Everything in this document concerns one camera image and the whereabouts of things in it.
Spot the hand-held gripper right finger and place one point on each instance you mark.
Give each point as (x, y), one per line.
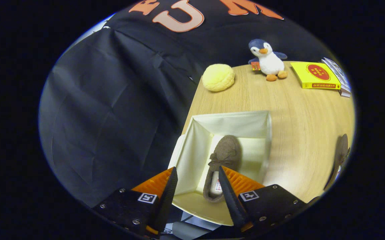
(234, 203)

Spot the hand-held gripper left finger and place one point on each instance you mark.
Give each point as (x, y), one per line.
(166, 203)

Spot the brown felt shoe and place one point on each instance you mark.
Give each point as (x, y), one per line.
(225, 151)
(341, 150)

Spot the cream fabric storage box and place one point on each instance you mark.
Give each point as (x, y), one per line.
(232, 125)

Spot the yellow round bread plush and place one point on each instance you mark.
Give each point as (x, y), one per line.
(217, 78)

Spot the penguin plush toy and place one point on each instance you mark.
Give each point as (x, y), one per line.
(270, 63)

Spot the yellow book with red circle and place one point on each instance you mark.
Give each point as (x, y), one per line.
(315, 73)

